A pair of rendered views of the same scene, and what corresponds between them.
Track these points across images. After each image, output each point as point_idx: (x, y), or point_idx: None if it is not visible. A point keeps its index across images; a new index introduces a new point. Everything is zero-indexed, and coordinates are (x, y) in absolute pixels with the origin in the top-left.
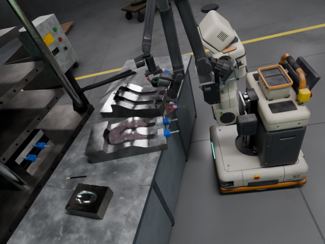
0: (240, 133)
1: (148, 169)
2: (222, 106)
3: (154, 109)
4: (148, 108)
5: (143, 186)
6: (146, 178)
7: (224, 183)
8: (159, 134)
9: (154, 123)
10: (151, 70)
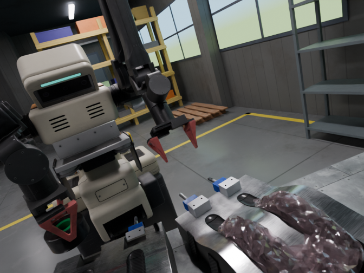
0: (163, 195)
1: (310, 183)
2: (137, 177)
3: (164, 233)
4: (164, 245)
5: (342, 169)
6: (326, 175)
7: None
8: (236, 179)
9: (206, 220)
10: (54, 180)
